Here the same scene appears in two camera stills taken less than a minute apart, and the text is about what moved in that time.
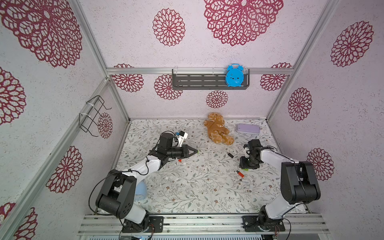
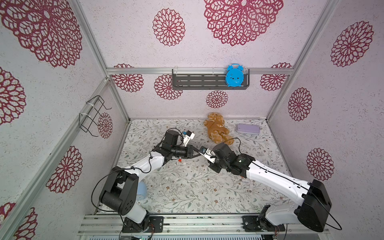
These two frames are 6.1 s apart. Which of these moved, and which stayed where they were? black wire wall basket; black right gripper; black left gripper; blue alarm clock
Moved: black right gripper
Stayed: blue alarm clock; black left gripper; black wire wall basket
